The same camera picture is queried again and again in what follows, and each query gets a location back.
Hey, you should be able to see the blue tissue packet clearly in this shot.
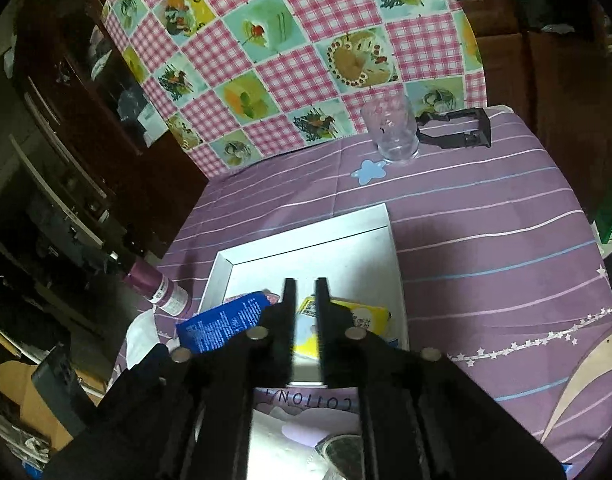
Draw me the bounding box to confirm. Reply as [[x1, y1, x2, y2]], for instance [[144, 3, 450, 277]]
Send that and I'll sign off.
[[176, 290, 272, 353]]

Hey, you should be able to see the dark wooden cabinet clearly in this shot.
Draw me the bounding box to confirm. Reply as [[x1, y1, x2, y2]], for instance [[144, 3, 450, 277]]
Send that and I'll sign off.
[[6, 0, 612, 281]]

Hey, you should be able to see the clear cotton pad packet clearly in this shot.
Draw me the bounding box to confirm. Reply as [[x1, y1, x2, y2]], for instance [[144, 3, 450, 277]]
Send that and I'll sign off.
[[248, 387, 364, 480]]

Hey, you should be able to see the purple pump bottle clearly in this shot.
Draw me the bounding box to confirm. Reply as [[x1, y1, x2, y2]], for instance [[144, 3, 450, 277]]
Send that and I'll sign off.
[[123, 260, 189, 317]]

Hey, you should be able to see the yellow packet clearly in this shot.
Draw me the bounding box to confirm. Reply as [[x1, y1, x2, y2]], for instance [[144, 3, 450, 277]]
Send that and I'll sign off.
[[293, 296, 393, 361]]

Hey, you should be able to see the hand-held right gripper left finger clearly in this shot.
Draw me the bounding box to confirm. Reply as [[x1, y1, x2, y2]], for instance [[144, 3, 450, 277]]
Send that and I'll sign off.
[[46, 278, 297, 480]]

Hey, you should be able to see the white paper box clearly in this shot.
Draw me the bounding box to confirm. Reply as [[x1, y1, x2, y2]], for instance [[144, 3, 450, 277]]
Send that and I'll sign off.
[[136, 105, 169, 148]]

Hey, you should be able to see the black box device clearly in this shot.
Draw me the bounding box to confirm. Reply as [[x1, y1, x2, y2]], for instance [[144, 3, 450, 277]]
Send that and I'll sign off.
[[31, 344, 94, 436]]

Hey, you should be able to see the pink checkered printed cloth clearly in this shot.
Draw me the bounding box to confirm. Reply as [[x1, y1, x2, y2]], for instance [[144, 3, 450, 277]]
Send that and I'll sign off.
[[102, 0, 487, 178]]

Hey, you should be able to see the black plastic clip holder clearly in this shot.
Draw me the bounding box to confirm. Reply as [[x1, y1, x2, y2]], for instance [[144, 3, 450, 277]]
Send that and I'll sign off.
[[415, 107, 492, 150]]

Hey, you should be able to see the brown cardboard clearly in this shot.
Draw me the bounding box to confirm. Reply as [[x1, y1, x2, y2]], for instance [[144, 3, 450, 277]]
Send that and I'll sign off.
[[0, 350, 87, 451]]

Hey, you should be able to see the white padded cloth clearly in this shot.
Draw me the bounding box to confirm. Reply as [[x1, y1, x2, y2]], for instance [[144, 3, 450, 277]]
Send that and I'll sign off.
[[125, 310, 182, 368]]

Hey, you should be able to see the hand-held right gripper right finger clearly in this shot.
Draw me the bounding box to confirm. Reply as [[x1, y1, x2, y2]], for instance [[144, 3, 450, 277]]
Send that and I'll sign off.
[[315, 278, 569, 480]]

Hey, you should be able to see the purple striped tablecloth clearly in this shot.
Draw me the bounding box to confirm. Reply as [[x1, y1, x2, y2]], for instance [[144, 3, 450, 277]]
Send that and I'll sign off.
[[113, 105, 612, 480]]

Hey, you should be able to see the white shallow box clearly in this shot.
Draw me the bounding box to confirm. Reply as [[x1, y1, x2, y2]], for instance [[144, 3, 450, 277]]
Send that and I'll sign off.
[[198, 202, 411, 388]]

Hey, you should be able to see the clear glass cup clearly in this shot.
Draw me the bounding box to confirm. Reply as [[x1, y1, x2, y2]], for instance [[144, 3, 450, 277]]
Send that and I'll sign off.
[[361, 95, 420, 165]]

